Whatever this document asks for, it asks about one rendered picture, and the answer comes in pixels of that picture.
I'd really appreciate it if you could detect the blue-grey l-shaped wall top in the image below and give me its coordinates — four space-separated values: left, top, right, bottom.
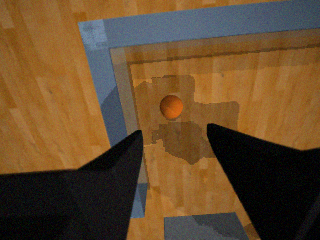
77 0 320 147

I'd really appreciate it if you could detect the clear l-shaped low wall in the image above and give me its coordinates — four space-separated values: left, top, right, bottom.
110 28 320 210

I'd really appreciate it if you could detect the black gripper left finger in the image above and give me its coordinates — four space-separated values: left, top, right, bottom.
0 130 143 240

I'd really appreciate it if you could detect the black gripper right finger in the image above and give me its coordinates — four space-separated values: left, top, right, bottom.
207 123 320 240

